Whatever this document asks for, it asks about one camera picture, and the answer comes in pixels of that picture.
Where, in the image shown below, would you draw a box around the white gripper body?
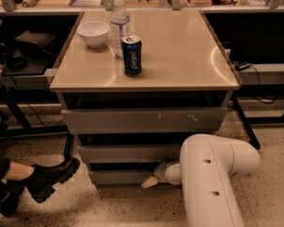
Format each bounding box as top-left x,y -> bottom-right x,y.
154,161 -> 181,185

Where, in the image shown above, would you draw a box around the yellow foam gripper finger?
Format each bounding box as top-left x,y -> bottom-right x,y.
141,175 -> 158,189

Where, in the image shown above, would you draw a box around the grey bottom drawer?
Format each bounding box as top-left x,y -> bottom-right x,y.
89,170 -> 151,185

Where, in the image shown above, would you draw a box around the grey drawer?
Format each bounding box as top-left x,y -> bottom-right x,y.
62,107 -> 227,134
78,145 -> 180,164
89,170 -> 151,185

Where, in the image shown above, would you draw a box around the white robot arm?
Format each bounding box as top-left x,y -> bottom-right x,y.
141,134 -> 261,227

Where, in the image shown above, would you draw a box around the grey middle drawer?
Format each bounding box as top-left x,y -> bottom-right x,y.
78,145 -> 180,164

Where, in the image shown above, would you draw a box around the grey top drawer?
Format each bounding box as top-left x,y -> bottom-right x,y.
62,107 -> 227,134

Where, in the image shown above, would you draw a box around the grey three-drawer cabinet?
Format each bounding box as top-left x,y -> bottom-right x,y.
48,9 -> 241,189

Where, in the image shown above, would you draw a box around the black desk leg right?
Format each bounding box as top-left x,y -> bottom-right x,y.
232,97 -> 260,149

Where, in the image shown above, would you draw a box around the black boot upper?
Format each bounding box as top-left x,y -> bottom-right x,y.
23,157 -> 80,203

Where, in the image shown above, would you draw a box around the black boot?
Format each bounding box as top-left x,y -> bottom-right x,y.
23,157 -> 80,203
0,181 -> 25,218

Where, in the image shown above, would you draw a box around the black adapter on shelf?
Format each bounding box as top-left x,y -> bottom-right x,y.
234,61 -> 251,72

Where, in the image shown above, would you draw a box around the blue pepsi can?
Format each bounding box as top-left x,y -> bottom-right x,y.
121,35 -> 142,76

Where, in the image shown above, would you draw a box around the black boot lower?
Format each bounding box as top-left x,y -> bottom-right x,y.
0,181 -> 25,218

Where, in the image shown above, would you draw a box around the white ceramic bowl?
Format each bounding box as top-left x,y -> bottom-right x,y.
77,21 -> 110,47

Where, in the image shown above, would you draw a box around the clear plastic water bottle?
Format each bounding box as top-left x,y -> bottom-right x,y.
110,0 -> 130,59

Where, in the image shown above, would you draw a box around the black headphones on shelf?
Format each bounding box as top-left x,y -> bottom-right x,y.
7,56 -> 28,70

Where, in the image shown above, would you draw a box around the dark box on shelf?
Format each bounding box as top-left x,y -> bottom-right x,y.
14,30 -> 56,59

